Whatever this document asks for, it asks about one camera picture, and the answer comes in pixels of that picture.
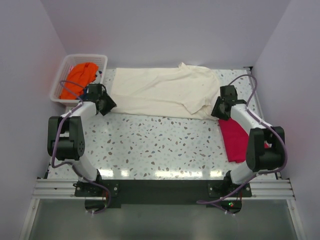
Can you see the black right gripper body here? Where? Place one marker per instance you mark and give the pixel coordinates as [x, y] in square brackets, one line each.
[217, 112]

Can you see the red folded t shirt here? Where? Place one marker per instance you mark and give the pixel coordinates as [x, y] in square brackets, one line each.
[235, 140]

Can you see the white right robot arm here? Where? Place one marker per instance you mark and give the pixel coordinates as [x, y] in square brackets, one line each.
[257, 146]

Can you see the blue t shirt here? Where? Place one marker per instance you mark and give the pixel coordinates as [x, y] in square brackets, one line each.
[83, 96]

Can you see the aluminium frame rail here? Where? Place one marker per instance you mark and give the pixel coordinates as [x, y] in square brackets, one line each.
[257, 189]

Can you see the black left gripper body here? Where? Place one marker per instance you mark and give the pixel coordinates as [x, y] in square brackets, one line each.
[107, 103]

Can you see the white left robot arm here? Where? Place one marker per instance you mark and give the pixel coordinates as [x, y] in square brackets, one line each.
[66, 138]

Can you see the white plastic basket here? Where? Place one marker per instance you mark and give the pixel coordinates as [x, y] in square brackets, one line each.
[68, 63]

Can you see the cream t shirt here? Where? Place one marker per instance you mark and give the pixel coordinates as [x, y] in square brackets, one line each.
[186, 91]

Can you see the orange t shirt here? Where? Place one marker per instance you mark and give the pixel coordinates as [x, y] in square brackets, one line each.
[77, 79]

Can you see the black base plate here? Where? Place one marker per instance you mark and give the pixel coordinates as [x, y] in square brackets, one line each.
[116, 193]

